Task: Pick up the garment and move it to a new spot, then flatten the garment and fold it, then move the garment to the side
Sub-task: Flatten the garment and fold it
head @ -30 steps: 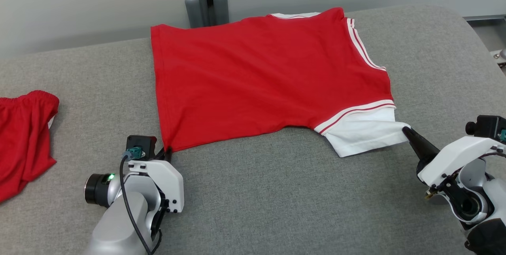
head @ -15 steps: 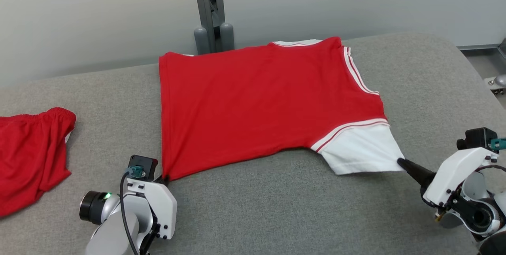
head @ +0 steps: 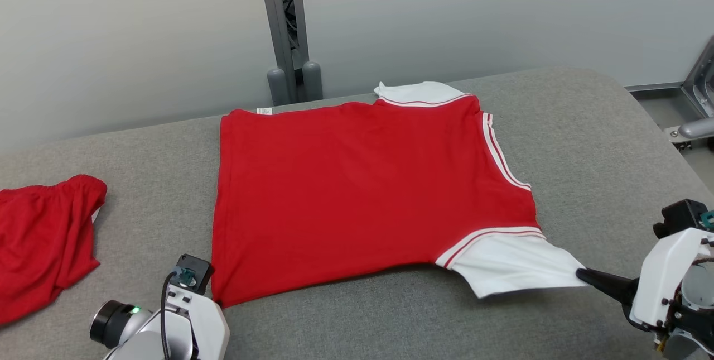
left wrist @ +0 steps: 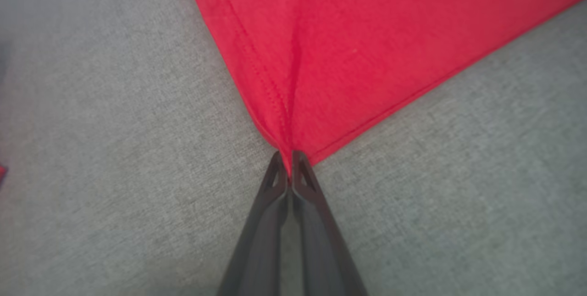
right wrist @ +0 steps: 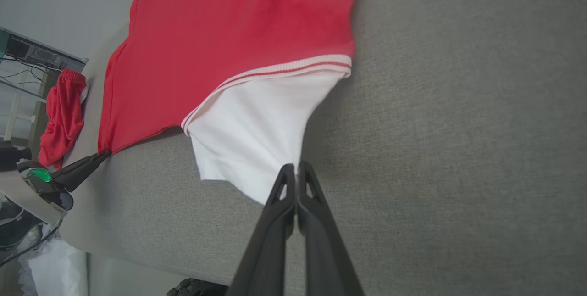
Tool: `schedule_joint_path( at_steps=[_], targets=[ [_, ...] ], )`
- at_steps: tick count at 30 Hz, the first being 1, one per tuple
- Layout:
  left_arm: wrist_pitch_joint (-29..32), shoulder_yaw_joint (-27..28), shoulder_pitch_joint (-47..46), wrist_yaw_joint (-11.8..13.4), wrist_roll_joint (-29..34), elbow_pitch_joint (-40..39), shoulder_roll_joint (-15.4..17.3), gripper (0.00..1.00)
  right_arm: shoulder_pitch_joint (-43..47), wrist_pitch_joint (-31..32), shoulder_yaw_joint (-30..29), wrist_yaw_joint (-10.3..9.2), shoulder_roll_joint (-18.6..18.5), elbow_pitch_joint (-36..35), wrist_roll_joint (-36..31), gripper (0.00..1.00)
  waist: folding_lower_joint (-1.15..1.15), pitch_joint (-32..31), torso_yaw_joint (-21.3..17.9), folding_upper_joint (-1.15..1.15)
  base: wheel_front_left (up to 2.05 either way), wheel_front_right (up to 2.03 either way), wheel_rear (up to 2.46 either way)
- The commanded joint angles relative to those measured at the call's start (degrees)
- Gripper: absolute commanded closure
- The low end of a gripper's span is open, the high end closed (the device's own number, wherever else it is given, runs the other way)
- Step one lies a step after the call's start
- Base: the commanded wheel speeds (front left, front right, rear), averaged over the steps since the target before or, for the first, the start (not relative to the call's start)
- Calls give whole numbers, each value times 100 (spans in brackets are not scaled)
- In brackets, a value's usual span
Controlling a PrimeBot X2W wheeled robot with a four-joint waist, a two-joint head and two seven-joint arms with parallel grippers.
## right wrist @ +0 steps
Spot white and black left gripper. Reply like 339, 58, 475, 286
18, 150, 112, 212

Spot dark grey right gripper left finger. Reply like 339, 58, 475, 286
227, 164, 298, 296

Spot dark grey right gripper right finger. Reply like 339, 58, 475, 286
297, 161, 365, 296

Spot red shorts with white stripe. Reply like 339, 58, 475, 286
38, 69, 88, 171

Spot red basketball jersey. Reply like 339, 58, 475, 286
97, 0, 365, 206

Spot grey metal desk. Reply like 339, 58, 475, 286
0, 27, 89, 150

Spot black computer tower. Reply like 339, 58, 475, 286
5, 34, 69, 69

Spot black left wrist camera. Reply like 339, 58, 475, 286
0, 146, 33, 171

